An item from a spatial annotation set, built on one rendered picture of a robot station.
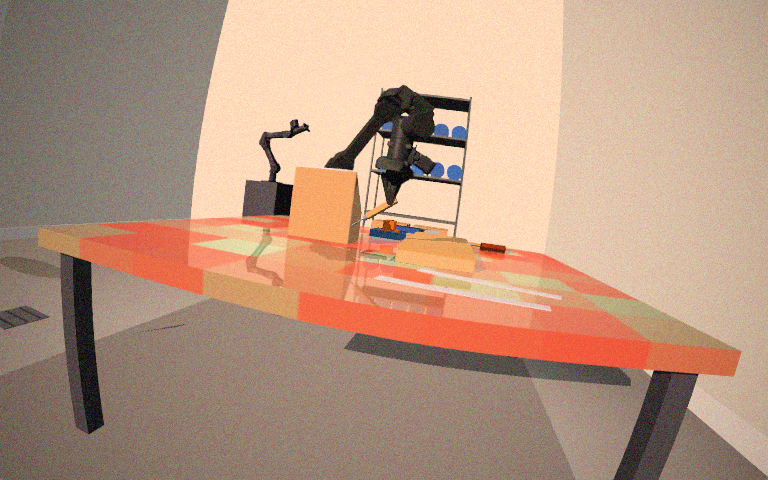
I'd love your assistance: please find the blue rectangular tray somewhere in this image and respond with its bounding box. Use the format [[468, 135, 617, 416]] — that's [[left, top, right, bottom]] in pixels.
[[369, 227, 407, 241]]

